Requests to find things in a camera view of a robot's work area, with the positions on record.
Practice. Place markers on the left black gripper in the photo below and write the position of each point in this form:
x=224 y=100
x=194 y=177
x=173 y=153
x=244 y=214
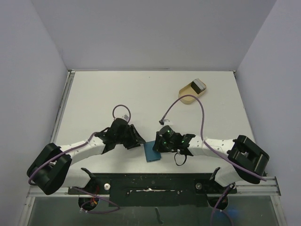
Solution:
x=135 y=140

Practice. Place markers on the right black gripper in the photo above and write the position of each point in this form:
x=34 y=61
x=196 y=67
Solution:
x=159 y=143

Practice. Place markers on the blue card holder wallet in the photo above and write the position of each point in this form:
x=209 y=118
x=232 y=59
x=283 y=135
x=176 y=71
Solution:
x=150 y=154

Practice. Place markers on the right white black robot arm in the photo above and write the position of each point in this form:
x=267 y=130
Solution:
x=247 y=161

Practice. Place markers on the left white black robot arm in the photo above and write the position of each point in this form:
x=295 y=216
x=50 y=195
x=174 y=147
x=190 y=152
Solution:
x=51 y=169

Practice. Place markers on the stack of cards in tray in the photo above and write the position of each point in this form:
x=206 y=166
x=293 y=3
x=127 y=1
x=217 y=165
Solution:
x=198 y=86

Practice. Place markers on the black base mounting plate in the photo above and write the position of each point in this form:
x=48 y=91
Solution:
x=151 y=190

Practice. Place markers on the tan oval wooden tray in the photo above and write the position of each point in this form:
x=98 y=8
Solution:
x=188 y=94

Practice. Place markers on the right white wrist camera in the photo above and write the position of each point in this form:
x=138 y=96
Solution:
x=166 y=122

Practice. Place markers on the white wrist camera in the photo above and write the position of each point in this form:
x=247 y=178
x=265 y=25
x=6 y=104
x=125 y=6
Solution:
x=126 y=117
x=166 y=122

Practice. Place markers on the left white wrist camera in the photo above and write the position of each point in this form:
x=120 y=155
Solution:
x=126 y=117

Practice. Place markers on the left aluminium rail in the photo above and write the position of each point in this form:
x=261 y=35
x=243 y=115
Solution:
x=62 y=105

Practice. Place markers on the right aluminium rail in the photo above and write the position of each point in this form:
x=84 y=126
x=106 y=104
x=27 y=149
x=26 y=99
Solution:
x=269 y=187

